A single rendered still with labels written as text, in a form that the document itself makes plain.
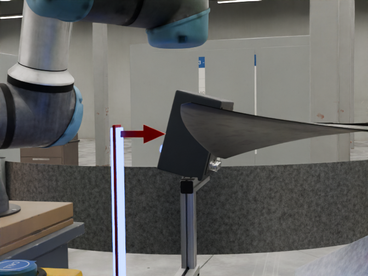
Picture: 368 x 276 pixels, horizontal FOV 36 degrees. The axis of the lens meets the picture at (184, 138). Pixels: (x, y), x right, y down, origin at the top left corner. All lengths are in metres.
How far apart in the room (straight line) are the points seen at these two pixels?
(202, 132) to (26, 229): 0.36
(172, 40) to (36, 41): 0.38
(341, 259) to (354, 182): 2.15
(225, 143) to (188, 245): 0.54
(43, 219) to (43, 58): 0.27
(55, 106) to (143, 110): 6.27
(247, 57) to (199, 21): 6.23
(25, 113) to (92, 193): 1.70
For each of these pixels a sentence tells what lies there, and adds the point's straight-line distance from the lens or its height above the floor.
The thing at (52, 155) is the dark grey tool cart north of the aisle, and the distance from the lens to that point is 7.46.
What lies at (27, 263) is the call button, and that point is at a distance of 0.50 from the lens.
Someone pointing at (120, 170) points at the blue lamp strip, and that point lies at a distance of 0.71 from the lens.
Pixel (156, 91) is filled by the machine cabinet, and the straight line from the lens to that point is 7.19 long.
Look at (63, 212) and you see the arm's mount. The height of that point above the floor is 1.03.
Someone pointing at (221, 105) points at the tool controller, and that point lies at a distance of 1.26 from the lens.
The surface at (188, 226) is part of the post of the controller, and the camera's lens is 1.25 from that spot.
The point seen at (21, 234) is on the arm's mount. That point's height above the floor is 1.02.
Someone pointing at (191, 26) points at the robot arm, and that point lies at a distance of 0.66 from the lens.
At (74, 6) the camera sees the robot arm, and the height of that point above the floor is 1.32.
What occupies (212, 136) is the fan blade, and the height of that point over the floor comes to 1.17.
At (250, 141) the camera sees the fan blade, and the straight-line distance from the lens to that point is 0.74.
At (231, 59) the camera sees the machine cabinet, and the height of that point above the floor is 1.80.
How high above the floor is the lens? 1.21
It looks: 3 degrees down
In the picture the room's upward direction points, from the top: 1 degrees counter-clockwise
